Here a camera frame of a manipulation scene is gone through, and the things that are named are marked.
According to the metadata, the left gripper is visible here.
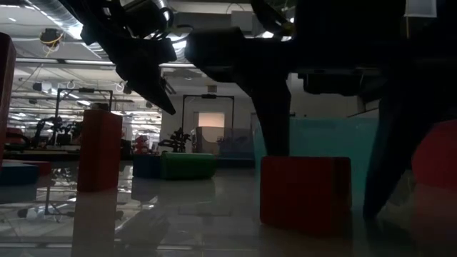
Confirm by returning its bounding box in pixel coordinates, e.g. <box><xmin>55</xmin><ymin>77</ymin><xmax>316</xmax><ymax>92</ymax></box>
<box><xmin>80</xmin><ymin>24</ymin><xmax>178</xmax><ymax>116</ymax></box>

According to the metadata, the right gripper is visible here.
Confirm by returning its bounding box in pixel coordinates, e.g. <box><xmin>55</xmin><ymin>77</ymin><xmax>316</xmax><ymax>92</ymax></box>
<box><xmin>185</xmin><ymin>27</ymin><xmax>457</xmax><ymax>219</ymax></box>

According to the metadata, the green translucent plastic bin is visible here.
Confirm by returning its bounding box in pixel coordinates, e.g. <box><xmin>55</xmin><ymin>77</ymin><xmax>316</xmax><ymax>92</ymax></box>
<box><xmin>253</xmin><ymin>117</ymin><xmax>380</xmax><ymax>190</ymax></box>

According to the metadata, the red background object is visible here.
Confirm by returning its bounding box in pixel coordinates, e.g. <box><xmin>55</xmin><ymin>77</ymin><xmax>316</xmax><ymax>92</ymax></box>
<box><xmin>132</xmin><ymin>134</ymin><xmax>151</xmax><ymax>155</ymax></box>

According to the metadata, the blue block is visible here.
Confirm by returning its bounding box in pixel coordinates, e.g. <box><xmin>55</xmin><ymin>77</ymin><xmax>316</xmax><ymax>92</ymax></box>
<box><xmin>132</xmin><ymin>153</ymin><xmax>162</xmax><ymax>179</ymax></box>
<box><xmin>0</xmin><ymin>162</ymin><xmax>40</xmax><ymax>187</ymax></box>

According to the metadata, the green block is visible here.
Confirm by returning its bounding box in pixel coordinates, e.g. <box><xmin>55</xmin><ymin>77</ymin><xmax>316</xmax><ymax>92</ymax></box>
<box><xmin>159</xmin><ymin>152</ymin><xmax>217</xmax><ymax>181</ymax></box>

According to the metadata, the overhead light bar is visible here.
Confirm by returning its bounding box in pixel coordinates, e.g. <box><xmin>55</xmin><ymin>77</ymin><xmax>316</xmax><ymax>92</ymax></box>
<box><xmin>14</xmin><ymin>56</ymin><xmax>196</xmax><ymax>69</ymax></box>

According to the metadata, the red plastic bin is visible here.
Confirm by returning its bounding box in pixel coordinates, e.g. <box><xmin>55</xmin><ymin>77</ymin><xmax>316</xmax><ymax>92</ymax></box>
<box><xmin>411</xmin><ymin>119</ymin><xmax>457</xmax><ymax>191</ymax></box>

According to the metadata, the grey ceiling box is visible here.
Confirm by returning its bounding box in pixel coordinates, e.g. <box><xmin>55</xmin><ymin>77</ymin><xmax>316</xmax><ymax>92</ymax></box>
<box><xmin>231</xmin><ymin>10</ymin><xmax>256</xmax><ymax>33</ymax></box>

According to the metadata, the long red block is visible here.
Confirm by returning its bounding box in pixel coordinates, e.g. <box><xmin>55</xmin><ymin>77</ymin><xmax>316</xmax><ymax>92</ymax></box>
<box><xmin>0</xmin><ymin>31</ymin><xmax>17</xmax><ymax>168</ymax></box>

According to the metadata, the white ceiling unit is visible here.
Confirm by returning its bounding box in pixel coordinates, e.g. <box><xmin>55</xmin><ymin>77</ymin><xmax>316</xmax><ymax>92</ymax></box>
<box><xmin>404</xmin><ymin>0</ymin><xmax>438</xmax><ymax>18</ymax></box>

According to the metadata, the silver ventilation duct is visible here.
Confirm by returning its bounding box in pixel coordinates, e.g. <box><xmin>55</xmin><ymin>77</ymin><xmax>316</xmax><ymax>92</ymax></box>
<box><xmin>28</xmin><ymin>0</ymin><xmax>119</xmax><ymax>61</ymax></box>

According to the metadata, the ceiling cable reel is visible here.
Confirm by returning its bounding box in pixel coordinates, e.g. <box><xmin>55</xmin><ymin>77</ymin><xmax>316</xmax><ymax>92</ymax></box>
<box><xmin>38</xmin><ymin>28</ymin><xmax>65</xmax><ymax>50</ymax></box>

